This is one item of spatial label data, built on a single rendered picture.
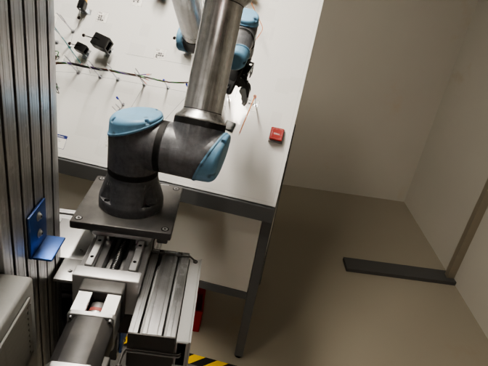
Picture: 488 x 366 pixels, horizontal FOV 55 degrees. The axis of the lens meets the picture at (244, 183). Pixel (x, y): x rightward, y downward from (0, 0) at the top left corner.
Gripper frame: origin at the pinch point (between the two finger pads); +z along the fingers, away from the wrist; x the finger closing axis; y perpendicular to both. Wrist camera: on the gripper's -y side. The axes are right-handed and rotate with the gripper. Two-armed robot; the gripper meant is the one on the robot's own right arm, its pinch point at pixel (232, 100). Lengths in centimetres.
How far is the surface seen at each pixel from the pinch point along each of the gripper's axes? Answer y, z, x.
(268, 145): 4.5, 21.3, -16.0
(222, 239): -26, 53, -12
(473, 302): 43, 133, -156
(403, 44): 195, 88, -62
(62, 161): -30, 37, 58
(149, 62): 17.2, 15.2, 43.6
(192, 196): -22.6, 35.2, 3.5
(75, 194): -34, 54, 53
